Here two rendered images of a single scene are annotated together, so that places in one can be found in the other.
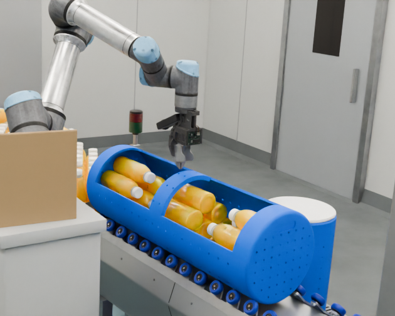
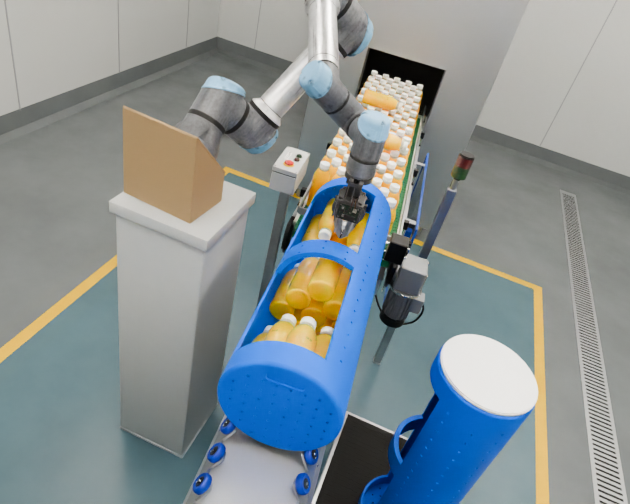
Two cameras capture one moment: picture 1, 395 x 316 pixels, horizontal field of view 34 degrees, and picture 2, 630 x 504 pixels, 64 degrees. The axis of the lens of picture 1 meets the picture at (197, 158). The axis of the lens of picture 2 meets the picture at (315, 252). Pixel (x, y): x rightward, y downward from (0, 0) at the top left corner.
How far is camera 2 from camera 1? 1.46 m
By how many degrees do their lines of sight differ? 45
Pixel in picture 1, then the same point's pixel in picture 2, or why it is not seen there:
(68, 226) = (168, 225)
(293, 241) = (299, 404)
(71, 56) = not seen: hidden behind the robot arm
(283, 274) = (278, 425)
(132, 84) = not seen: outside the picture
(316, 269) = (450, 448)
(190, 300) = not seen: hidden behind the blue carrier
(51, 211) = (168, 204)
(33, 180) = (154, 167)
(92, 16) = (314, 16)
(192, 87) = (362, 151)
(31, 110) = (207, 99)
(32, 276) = (139, 250)
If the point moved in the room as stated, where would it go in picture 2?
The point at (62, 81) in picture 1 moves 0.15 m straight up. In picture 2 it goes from (288, 83) to (298, 30)
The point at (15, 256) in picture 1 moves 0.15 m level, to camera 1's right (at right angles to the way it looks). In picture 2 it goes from (124, 224) to (144, 254)
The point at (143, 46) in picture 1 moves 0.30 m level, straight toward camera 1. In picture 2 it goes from (307, 73) to (191, 81)
